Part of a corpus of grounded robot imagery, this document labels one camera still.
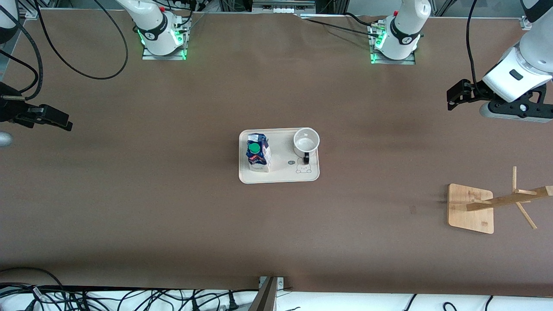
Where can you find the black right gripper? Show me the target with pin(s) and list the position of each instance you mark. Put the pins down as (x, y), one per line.
(9, 110)

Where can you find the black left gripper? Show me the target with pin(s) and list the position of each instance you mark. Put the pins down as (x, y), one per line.
(476, 91)

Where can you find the blue milk carton green cap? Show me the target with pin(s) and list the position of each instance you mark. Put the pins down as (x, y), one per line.
(258, 152)

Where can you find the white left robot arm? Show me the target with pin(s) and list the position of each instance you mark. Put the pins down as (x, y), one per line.
(402, 45)

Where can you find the wooden cup rack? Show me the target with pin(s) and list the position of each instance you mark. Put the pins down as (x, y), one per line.
(468, 211)

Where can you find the cream tray with bear print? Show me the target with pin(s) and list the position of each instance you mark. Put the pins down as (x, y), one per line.
(283, 175)

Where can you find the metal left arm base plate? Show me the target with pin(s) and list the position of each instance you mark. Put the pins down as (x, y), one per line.
(409, 61)

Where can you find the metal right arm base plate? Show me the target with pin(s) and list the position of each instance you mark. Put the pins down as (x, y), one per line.
(149, 57)

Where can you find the aluminium frame rail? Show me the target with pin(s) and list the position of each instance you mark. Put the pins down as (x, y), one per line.
(283, 5)

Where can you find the metal camera stand post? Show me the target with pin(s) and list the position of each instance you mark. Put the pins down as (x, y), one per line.
(267, 296)

